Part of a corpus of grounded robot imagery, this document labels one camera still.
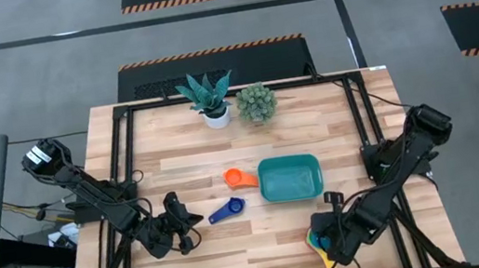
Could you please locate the orange measuring cup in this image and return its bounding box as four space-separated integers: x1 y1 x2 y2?
221 164 260 194

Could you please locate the yellow measuring cup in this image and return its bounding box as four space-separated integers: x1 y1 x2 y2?
304 226 340 268

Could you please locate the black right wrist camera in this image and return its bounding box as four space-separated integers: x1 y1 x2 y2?
322 189 344 212

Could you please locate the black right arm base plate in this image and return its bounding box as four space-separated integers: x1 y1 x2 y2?
359 133 443 185

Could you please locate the black aluminium table frame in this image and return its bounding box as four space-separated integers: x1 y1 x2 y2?
46 57 469 268

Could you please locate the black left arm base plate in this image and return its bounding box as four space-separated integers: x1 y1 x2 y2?
62 179 142 228

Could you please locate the dark blue measuring cup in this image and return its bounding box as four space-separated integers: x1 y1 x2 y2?
205 194 249 227

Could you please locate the yellow cable bundle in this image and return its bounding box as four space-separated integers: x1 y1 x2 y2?
0 193 75 233

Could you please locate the teal plastic basket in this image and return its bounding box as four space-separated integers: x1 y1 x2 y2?
255 150 326 206

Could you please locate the round green succulent plant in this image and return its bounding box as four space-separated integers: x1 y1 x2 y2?
233 79 281 128

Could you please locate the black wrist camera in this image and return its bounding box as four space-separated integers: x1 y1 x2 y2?
162 189 186 216
322 189 344 212

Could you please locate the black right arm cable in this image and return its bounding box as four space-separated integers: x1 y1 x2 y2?
313 58 414 123

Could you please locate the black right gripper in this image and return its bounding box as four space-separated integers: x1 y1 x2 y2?
309 205 367 268

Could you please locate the black desk bar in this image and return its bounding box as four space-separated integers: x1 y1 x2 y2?
0 228 80 268

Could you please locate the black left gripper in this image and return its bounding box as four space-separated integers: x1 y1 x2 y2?
135 204 210 262

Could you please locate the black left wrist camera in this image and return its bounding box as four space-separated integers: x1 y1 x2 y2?
162 189 186 216

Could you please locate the spiky plant in white pot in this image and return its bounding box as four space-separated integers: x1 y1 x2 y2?
172 66 240 136

